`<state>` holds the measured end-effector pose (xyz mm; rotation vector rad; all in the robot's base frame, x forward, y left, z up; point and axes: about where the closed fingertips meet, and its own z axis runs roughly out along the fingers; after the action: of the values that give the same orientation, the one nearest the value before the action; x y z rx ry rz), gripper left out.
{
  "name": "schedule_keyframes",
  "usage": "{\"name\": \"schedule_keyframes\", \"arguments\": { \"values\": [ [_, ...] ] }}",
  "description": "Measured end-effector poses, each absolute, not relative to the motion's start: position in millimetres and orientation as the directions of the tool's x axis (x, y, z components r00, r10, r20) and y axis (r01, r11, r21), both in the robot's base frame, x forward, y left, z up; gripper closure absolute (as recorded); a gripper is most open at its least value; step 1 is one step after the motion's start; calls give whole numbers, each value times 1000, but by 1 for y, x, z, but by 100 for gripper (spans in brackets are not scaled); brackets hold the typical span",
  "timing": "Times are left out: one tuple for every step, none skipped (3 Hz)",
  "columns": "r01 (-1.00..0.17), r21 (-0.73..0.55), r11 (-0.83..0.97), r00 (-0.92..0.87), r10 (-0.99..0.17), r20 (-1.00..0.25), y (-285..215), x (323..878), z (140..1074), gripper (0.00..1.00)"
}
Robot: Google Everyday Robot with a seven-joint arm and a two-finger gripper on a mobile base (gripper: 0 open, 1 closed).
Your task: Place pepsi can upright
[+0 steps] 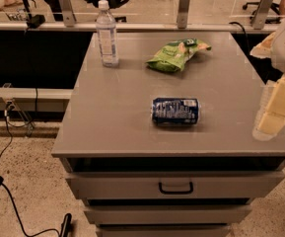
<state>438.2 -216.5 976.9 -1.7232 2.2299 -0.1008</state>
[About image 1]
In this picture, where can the black drawer handle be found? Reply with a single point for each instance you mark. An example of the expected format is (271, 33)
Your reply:
(186, 189)

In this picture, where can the blue pepsi can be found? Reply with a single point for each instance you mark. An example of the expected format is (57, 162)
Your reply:
(181, 111)

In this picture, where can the grey drawer cabinet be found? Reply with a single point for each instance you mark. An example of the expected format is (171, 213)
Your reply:
(115, 155)

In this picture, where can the metal railing post left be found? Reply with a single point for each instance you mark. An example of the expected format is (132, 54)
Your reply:
(69, 19)

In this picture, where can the metal railing post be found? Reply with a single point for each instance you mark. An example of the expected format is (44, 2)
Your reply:
(259, 18)
(183, 7)
(69, 19)

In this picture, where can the black power adapter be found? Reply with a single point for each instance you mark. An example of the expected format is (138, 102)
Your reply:
(35, 21)

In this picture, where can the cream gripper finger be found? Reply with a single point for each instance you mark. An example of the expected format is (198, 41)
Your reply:
(263, 49)
(270, 118)

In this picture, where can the green chip bag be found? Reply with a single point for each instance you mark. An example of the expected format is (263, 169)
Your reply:
(173, 56)

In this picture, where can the metal railing post middle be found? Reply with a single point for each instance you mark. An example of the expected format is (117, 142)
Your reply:
(183, 7)

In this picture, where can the clear plastic water bottle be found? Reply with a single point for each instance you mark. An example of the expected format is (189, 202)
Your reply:
(106, 29)

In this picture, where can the metal railing post right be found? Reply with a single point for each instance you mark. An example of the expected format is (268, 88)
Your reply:
(259, 18)

